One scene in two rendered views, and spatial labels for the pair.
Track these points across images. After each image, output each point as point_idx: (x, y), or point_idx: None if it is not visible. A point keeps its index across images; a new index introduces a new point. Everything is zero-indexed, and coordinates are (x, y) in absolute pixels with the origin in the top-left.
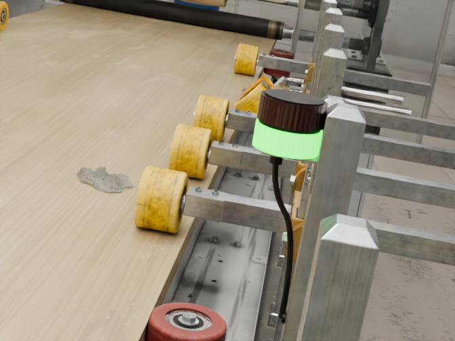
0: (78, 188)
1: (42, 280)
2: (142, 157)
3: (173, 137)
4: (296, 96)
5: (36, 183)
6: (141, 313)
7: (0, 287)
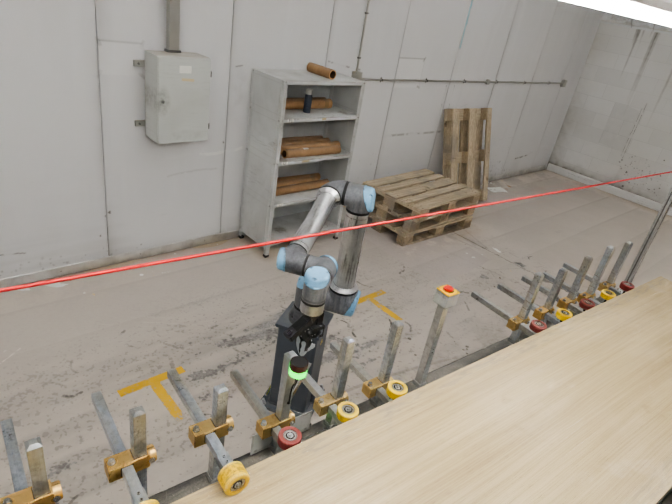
0: None
1: (308, 477)
2: None
3: None
4: (298, 361)
5: None
6: (296, 447)
7: (323, 481)
